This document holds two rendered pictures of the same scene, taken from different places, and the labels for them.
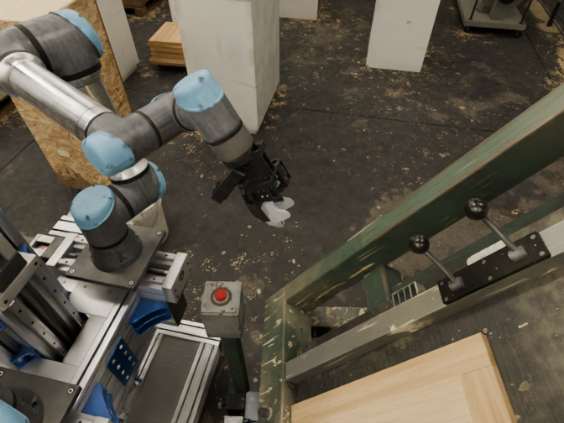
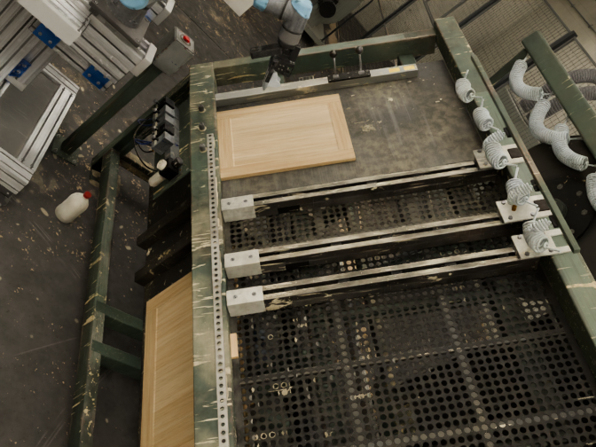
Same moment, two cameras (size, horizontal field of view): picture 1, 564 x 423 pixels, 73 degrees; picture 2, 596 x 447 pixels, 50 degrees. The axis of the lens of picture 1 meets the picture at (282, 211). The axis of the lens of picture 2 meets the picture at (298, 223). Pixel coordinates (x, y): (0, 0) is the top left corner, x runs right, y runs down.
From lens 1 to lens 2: 247 cm
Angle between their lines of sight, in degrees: 42
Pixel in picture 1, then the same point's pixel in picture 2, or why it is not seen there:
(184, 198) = not seen: outside the picture
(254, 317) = (77, 105)
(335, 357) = (260, 93)
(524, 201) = not seen: hidden behind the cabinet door
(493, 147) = (361, 43)
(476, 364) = (334, 100)
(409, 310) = (309, 82)
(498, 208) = not seen: hidden behind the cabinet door
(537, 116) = (380, 40)
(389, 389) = (292, 105)
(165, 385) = (30, 96)
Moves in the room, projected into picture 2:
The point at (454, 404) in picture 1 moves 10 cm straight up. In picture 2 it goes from (322, 110) to (340, 97)
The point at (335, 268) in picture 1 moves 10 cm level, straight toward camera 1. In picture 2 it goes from (261, 62) to (260, 71)
